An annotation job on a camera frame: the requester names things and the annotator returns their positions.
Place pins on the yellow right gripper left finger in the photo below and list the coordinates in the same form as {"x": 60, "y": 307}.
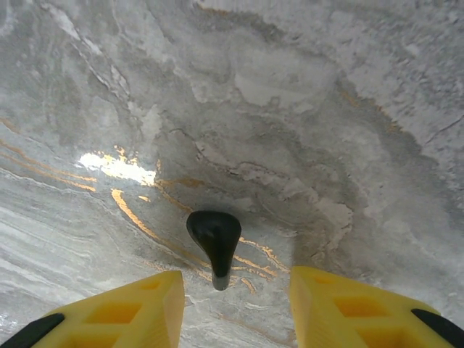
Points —
{"x": 119, "y": 319}

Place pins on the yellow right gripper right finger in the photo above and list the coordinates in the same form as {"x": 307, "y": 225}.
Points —
{"x": 362, "y": 319}

